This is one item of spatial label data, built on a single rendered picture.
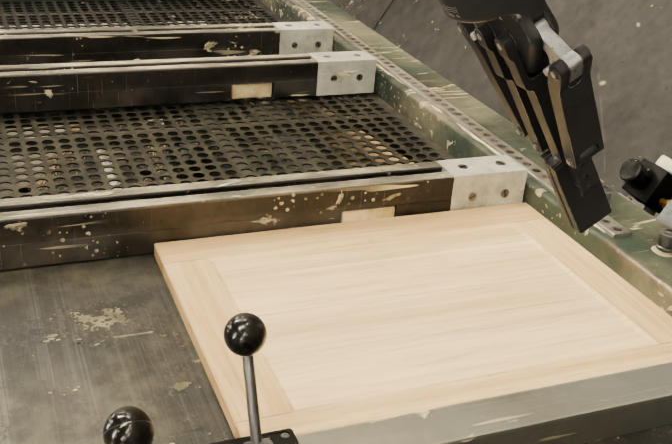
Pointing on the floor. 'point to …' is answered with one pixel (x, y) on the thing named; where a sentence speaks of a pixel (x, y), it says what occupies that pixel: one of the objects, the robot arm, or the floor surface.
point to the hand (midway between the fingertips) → (576, 184)
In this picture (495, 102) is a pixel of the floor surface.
